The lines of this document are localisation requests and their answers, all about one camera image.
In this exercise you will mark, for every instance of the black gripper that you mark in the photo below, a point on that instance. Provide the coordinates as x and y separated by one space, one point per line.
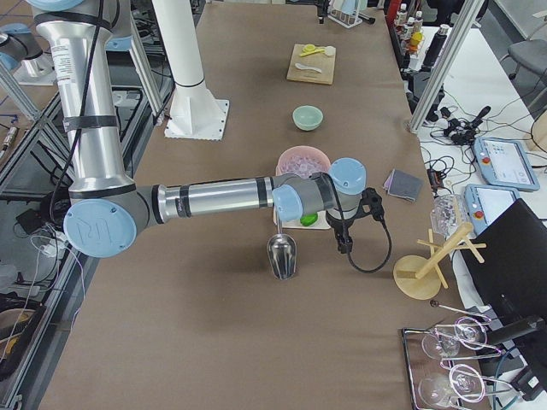
339 225

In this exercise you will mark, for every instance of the white ceramic spoon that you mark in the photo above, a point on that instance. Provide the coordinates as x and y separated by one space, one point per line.
304 67

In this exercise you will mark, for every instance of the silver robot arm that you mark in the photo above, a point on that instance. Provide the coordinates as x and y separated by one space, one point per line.
108 210

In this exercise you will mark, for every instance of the steel ice scoop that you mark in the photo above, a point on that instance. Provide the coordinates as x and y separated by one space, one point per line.
282 252

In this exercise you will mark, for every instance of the pink bowl of ice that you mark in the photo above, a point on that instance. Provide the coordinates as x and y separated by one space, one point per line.
302 161

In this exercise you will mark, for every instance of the light green ceramic bowl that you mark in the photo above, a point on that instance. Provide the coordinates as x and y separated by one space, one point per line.
307 118

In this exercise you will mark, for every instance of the beige plastic tray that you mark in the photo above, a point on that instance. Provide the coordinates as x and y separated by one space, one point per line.
321 224

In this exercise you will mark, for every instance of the grey folded cloth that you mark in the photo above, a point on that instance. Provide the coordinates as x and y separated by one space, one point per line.
403 185

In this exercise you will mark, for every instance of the wooden cup tree stand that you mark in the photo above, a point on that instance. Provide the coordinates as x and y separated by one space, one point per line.
421 278

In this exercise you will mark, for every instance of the blue teach pendant near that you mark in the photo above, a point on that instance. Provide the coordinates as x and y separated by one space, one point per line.
485 203

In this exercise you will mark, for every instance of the blue teach pendant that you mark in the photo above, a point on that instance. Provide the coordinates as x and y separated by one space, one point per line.
485 203
504 163

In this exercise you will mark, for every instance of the wine glass upper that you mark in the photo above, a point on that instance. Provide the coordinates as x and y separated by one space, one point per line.
445 341

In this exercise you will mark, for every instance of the wine glass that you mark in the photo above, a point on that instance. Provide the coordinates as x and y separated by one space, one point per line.
460 387
445 341

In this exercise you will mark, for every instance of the black monitor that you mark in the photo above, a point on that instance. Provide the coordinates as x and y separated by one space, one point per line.
512 277

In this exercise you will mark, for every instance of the wine glass lower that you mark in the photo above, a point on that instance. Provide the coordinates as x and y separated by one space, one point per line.
460 387

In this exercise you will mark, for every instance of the blue teach pendant far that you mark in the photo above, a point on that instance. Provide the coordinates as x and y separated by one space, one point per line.
504 163

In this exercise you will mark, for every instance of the bamboo cutting board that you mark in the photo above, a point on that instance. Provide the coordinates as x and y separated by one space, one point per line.
326 63

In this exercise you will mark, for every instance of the white bun dumpling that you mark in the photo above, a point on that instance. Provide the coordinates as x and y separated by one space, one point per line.
330 50

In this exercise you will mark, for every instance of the yellow plastic knife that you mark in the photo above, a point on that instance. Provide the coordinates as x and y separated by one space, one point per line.
311 49

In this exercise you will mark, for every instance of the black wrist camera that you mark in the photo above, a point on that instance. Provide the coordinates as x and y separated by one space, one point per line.
372 201

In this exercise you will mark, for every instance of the black wire glass rack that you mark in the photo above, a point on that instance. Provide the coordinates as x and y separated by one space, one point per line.
419 366

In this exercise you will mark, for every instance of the white camera post base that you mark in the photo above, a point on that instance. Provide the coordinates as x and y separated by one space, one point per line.
194 113

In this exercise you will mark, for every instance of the aluminium frame post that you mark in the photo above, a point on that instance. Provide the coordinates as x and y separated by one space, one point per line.
466 68

